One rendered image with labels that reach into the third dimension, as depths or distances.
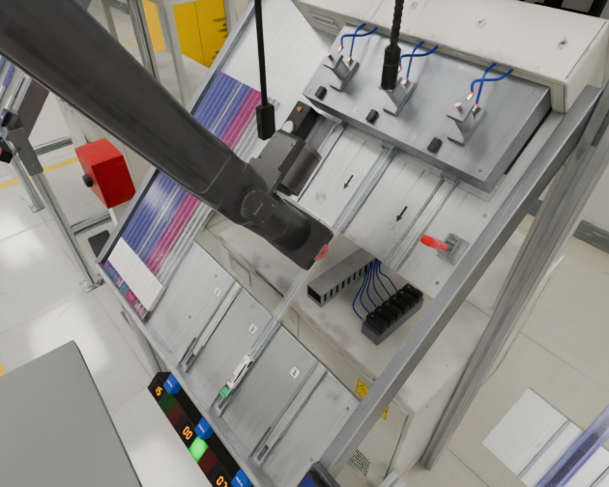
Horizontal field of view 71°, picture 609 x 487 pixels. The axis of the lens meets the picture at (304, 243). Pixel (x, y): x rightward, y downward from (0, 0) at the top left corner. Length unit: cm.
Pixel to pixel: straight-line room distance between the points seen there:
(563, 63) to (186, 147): 43
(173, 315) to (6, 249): 170
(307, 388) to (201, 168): 40
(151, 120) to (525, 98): 44
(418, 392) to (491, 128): 55
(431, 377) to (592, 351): 114
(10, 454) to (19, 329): 111
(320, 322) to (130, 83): 76
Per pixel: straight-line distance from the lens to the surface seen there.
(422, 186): 65
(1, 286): 232
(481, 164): 58
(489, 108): 61
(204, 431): 80
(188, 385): 81
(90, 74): 33
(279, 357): 71
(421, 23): 69
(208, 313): 81
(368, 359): 95
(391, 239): 64
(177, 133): 38
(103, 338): 190
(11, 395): 111
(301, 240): 58
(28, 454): 102
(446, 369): 98
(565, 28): 63
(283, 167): 51
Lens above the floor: 142
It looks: 43 degrees down
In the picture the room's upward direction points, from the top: straight up
